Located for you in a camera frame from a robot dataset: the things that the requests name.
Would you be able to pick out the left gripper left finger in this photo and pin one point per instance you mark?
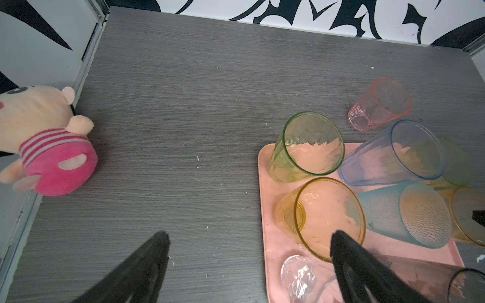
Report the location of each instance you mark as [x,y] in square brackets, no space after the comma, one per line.
[138,278]

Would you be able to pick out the small pink glass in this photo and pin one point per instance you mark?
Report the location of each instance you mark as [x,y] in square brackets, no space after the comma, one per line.
[385,101]

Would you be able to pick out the tall green glass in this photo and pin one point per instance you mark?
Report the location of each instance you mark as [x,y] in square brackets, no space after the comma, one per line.
[310,145]

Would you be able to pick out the teal frosted cup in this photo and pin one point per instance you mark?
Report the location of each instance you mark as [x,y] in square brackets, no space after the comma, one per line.
[409,212]

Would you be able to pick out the small yellow glass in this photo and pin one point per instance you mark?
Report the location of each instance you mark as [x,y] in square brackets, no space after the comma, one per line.
[461,202]

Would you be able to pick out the tall amber glass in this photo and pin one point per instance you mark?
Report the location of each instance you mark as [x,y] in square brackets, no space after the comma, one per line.
[313,212]

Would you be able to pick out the tall dark grey glass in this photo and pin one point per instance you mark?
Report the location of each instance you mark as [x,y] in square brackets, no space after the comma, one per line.
[436,281]

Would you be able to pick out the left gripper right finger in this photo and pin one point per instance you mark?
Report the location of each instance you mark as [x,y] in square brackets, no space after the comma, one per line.
[362,278]

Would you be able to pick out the clear stemmed glass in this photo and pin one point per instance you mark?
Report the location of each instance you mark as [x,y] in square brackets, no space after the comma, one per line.
[308,280]

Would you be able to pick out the pink plastic tray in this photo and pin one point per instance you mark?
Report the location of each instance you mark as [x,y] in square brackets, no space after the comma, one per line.
[278,246]

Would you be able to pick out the pink plush doll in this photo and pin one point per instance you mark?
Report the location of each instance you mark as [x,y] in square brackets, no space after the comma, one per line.
[55,155]

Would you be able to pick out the small green glass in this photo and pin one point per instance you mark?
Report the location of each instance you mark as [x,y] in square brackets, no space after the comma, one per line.
[458,171]

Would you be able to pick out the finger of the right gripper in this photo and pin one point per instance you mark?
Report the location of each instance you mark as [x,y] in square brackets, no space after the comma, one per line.
[479,217]

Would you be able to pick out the tall blue glass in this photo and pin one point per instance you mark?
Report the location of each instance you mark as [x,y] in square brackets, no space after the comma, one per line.
[406,151]

